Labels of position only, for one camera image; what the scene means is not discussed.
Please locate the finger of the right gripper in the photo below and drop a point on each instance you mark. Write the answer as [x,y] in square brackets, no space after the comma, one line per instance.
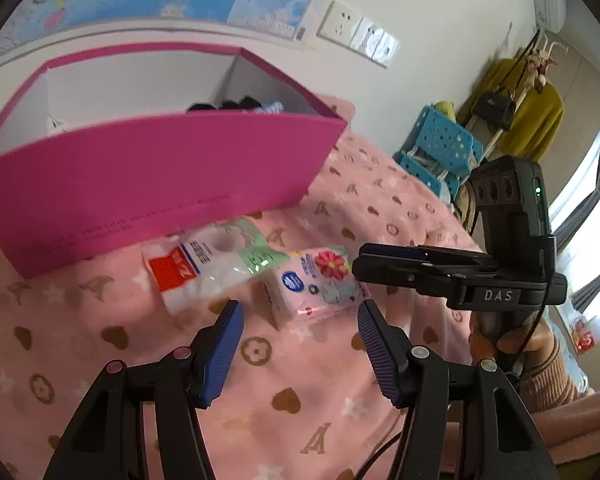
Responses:
[424,253]
[426,279]

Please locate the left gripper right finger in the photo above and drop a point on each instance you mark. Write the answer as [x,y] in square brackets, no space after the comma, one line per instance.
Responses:
[498,438]

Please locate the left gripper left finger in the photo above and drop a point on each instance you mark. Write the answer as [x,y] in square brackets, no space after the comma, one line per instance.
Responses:
[105,439]

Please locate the pink flower tissue pack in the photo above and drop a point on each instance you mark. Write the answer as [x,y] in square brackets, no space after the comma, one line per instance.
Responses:
[312,286]

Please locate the blue checkered scrunchie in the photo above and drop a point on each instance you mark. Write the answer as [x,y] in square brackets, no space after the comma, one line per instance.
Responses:
[274,108]

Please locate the red green cotton swab bag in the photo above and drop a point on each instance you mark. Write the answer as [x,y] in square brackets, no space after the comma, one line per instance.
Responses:
[202,264]

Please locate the black scrunchie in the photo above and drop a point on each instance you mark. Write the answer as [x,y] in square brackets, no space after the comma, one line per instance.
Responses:
[246,103]

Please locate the person right hand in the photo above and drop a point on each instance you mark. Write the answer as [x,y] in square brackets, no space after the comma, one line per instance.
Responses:
[537,344]

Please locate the blue perforated basket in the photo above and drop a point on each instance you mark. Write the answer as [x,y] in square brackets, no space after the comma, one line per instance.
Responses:
[439,153]

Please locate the yellow hanging garment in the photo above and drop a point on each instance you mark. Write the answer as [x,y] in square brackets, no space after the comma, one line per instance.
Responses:
[535,123]

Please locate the black hanging bag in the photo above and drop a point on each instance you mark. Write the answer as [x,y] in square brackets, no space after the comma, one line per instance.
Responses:
[496,108]

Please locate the pink cardboard box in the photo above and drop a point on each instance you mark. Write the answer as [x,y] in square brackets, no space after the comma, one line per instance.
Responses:
[98,152]

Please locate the white wall socket panel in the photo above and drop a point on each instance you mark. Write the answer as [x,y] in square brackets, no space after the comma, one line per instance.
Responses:
[349,29]

